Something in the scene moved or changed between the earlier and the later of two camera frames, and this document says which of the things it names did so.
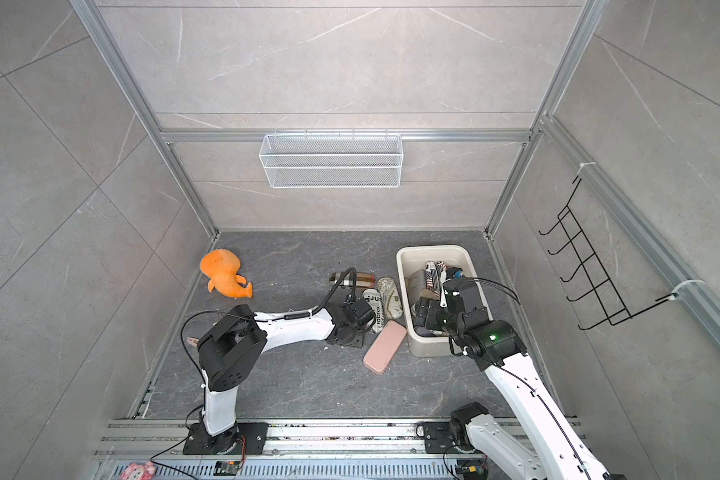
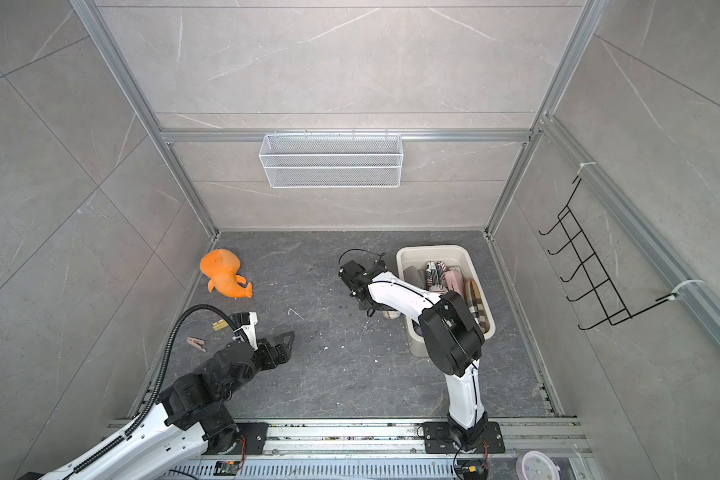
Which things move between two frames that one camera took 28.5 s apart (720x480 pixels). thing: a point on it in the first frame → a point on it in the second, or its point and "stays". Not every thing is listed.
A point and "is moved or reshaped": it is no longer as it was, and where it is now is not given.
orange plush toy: x=222 y=266 stays
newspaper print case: x=374 y=298 → x=435 y=277
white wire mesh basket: x=331 y=160 stays
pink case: x=384 y=349 is moved or reshaped
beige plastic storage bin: x=422 y=271 stays
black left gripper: x=360 y=342 → x=280 y=347
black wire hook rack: x=612 y=303 stays
